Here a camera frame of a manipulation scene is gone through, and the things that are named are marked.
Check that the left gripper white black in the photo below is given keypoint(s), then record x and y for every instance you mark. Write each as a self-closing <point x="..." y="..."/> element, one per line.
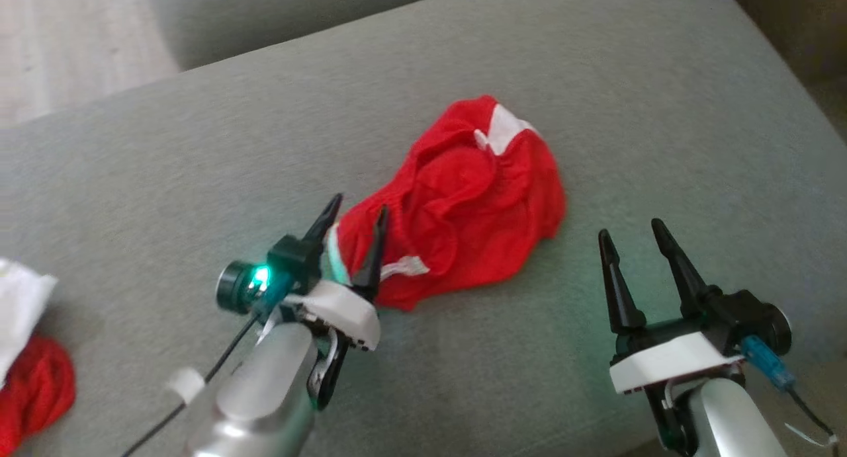
<point x="344" y="315"/>

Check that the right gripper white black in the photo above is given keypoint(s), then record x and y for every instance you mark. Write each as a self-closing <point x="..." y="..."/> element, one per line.
<point x="668" y="361"/>

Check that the red mesh shorts white stripes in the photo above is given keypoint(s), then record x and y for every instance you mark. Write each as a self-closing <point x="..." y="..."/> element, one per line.
<point x="463" y="199"/>

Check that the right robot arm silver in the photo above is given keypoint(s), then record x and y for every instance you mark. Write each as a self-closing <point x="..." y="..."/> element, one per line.
<point x="734" y="424"/>

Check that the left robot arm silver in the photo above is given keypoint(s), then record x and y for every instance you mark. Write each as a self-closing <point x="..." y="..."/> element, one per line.
<point x="265" y="397"/>

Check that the crumpled red garment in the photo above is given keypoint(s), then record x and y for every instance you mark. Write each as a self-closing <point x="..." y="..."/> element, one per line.
<point x="36" y="391"/>

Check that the large grey sofa seat cushion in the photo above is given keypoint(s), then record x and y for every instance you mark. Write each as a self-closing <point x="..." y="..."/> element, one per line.
<point x="595" y="80"/>

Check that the large yellow sofa back cushion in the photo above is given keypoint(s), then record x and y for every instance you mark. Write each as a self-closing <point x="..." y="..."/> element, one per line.
<point x="794" y="34"/>

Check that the white cloth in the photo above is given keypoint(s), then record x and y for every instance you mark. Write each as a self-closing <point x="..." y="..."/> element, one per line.
<point x="20" y="305"/>

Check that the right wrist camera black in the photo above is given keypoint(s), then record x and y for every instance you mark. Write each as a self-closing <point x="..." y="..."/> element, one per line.
<point x="761" y="318"/>

